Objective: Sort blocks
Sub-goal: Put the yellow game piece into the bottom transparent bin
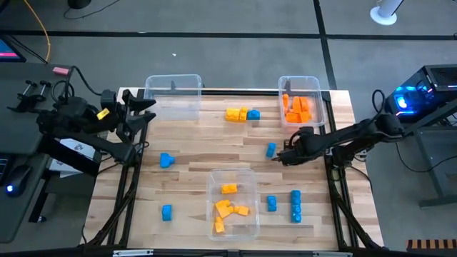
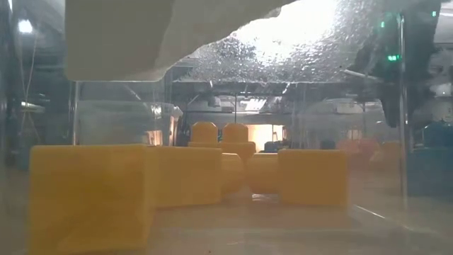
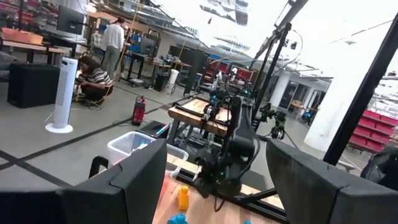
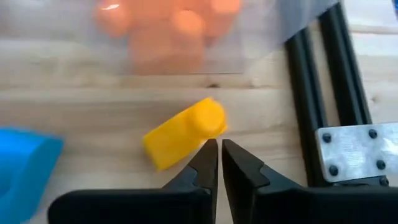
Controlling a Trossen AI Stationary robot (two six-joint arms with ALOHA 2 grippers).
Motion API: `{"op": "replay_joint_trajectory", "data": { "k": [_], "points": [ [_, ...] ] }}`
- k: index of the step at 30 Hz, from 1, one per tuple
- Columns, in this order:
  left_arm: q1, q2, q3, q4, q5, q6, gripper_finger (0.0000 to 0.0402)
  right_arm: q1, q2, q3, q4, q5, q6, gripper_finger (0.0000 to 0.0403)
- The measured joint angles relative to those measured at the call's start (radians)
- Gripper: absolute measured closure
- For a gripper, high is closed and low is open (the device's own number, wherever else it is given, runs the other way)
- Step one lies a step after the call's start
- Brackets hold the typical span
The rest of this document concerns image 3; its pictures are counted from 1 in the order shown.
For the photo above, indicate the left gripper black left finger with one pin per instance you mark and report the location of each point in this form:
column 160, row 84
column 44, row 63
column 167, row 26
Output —
column 124, row 193

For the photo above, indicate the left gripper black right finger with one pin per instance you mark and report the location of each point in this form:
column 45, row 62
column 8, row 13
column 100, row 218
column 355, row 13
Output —
column 311, row 193

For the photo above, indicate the small yellow building block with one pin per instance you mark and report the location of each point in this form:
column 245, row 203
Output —
column 183, row 200

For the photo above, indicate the black background robot arm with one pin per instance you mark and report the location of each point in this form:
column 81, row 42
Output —
column 382, row 168
column 214, row 99

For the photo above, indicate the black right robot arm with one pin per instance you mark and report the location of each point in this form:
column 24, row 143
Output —
column 241, row 140

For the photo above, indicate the clear plastic bin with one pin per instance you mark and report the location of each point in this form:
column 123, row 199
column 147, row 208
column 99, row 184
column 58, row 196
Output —
column 130, row 143

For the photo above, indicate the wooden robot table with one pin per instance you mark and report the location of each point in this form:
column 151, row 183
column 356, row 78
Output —
column 189, row 116

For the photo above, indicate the black computer tower lit blue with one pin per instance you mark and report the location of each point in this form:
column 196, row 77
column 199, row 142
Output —
column 149, row 129

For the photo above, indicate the black device with green lights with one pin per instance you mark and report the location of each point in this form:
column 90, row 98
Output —
column 278, row 124

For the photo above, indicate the red canister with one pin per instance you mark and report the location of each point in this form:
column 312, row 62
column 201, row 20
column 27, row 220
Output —
column 138, row 112

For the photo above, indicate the red storage bin rack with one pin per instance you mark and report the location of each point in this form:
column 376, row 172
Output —
column 373, row 130

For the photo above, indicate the white trash bin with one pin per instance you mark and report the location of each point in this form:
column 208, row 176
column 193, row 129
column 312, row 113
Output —
column 173, row 79

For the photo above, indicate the black trash bin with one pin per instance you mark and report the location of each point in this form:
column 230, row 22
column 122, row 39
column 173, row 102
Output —
column 161, row 82

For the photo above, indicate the person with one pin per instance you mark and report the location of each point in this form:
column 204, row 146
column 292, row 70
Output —
column 94, row 81
column 113, row 37

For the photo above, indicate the white tower fan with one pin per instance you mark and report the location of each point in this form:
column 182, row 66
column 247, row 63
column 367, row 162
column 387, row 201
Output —
column 63, row 93

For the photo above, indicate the black cabinet box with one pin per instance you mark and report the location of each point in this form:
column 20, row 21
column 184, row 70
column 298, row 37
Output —
column 32, row 85

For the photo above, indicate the black monitor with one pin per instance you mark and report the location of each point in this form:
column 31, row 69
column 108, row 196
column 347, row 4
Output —
column 70, row 20

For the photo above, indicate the wooden workbench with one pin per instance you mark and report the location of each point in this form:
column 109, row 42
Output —
column 21, row 36

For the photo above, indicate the black arched bracket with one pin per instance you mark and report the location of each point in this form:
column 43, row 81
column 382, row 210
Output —
column 92, row 166

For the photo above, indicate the black metal rig frame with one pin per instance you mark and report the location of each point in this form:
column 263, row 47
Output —
column 364, row 99

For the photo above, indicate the black camera stand pole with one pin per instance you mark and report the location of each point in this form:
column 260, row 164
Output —
column 275, row 62

